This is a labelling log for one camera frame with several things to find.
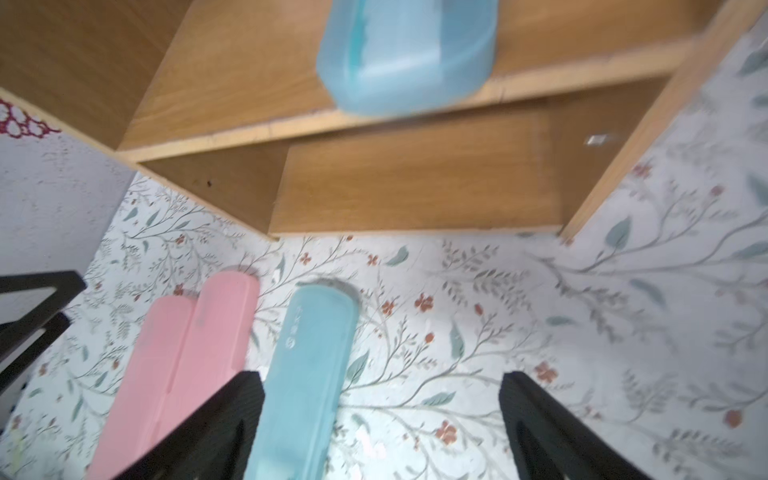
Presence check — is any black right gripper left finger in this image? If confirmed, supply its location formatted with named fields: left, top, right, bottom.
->
left=117, top=371, right=265, bottom=480

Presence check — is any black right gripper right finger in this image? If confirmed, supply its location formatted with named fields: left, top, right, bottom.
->
left=499, top=371, right=648, bottom=479

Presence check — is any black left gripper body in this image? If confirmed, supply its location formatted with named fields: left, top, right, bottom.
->
left=1, top=270, right=86, bottom=393

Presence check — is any pink pencil case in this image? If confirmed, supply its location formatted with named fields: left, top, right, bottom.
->
left=86, top=296, right=196, bottom=479
left=153, top=270, right=260, bottom=441

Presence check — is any teal pencil case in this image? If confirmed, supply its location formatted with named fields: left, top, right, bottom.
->
left=244, top=283, right=359, bottom=479
left=316, top=0, right=499, bottom=117

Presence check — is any wooden three-tier shelf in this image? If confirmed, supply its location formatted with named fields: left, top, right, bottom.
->
left=1, top=1, right=767, bottom=238

